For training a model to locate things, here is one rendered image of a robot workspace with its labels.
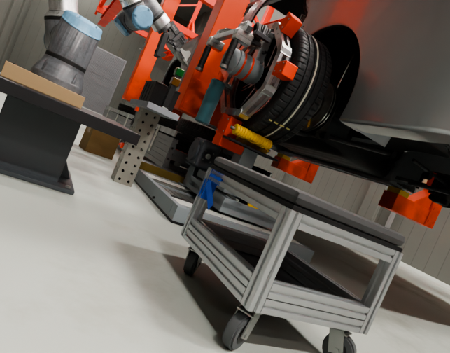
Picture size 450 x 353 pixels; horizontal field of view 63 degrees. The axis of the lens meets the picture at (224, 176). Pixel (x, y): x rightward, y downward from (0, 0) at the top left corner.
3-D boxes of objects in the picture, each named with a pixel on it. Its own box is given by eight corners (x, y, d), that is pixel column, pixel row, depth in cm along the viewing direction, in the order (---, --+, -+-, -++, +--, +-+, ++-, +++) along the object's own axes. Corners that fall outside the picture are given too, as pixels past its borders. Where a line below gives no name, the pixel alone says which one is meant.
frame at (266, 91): (262, 123, 186) (305, 22, 183) (251, 118, 182) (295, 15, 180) (218, 115, 233) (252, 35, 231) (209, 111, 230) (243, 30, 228)
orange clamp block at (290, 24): (291, 38, 192) (303, 24, 187) (280, 31, 188) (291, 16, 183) (287, 33, 197) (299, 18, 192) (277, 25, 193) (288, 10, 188)
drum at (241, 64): (258, 86, 203) (268, 62, 202) (227, 68, 193) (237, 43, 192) (245, 86, 215) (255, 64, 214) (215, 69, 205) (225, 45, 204)
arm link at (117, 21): (117, 18, 156) (138, 1, 159) (108, 20, 165) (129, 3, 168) (131, 37, 161) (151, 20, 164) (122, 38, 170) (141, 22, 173)
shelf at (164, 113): (177, 121, 183) (180, 115, 183) (146, 107, 175) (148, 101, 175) (155, 115, 221) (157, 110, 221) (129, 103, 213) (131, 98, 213)
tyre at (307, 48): (311, 24, 227) (247, 104, 261) (282, 3, 215) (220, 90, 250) (351, 79, 180) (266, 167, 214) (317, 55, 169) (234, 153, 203)
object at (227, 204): (273, 232, 200) (280, 215, 200) (218, 213, 183) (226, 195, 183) (232, 205, 244) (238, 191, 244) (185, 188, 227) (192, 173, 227)
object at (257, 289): (354, 375, 84) (416, 239, 83) (225, 361, 67) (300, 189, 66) (259, 286, 122) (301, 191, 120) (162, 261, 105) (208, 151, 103)
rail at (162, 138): (175, 165, 251) (187, 135, 250) (162, 160, 246) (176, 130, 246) (117, 127, 469) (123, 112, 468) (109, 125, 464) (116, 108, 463)
